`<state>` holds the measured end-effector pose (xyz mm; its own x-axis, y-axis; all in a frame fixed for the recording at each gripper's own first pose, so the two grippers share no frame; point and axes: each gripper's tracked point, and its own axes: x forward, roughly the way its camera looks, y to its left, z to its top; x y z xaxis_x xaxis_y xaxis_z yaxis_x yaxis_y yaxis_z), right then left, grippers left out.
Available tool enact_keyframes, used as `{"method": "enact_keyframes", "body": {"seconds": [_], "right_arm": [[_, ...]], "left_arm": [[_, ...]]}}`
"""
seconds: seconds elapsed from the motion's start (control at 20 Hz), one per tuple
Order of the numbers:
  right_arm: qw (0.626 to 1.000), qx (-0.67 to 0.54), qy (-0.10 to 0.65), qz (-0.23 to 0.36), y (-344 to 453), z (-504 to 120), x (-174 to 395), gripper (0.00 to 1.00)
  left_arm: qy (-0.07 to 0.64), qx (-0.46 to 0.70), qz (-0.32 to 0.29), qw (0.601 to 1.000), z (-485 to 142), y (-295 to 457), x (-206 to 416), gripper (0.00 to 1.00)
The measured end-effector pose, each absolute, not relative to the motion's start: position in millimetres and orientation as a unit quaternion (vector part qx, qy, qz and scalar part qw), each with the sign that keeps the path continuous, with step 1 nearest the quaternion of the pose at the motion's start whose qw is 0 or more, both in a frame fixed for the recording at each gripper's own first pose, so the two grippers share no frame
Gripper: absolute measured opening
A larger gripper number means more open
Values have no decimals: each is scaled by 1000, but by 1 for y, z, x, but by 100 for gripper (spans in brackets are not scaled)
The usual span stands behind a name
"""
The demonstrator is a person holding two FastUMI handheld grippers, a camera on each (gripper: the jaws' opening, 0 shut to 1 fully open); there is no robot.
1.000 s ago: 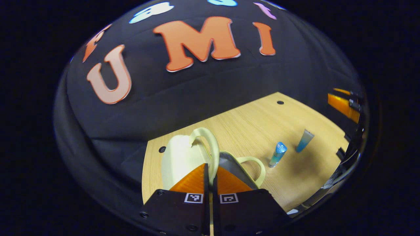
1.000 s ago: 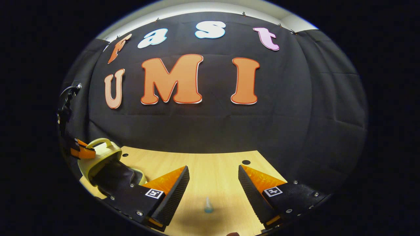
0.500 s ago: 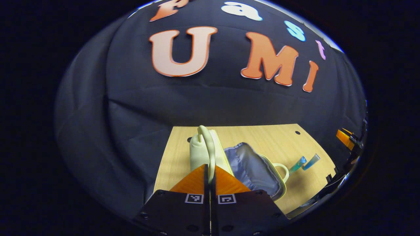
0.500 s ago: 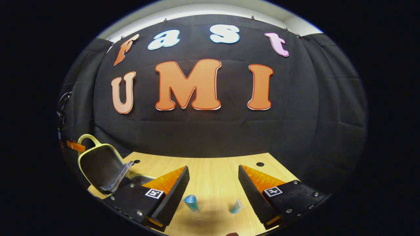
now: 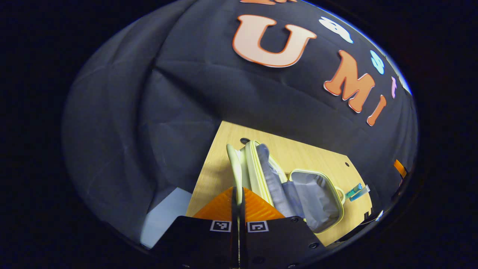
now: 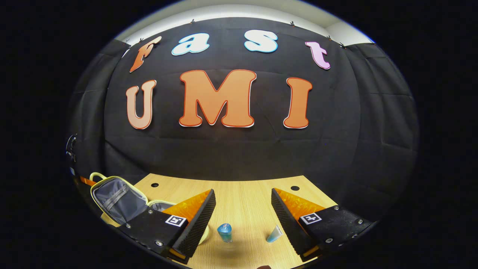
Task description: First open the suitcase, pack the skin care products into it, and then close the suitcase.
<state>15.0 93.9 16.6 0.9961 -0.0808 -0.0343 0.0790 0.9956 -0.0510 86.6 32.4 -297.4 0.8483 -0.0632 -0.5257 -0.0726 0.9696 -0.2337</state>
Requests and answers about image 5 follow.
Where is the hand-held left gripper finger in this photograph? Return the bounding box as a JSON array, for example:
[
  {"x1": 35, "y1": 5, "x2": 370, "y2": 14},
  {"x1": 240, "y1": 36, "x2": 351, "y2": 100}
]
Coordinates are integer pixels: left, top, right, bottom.
[
  {"x1": 239, "y1": 186, "x2": 329, "y2": 269},
  {"x1": 153, "y1": 186, "x2": 239, "y2": 269}
]

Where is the small teal gradient tube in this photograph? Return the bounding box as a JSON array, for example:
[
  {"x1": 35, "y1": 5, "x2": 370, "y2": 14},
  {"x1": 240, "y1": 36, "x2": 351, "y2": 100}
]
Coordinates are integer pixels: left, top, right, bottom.
[{"x1": 349, "y1": 186, "x2": 371, "y2": 202}]

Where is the pale yellow suitcase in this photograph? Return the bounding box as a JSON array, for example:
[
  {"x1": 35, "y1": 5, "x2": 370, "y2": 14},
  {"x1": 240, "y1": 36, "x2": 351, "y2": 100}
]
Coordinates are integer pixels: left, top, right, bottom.
[{"x1": 226, "y1": 140, "x2": 346, "y2": 234}]

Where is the black backdrop cloth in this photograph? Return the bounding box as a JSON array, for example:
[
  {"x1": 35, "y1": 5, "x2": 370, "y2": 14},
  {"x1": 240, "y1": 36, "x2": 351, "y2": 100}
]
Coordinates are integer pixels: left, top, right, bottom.
[{"x1": 62, "y1": 0, "x2": 418, "y2": 239}]

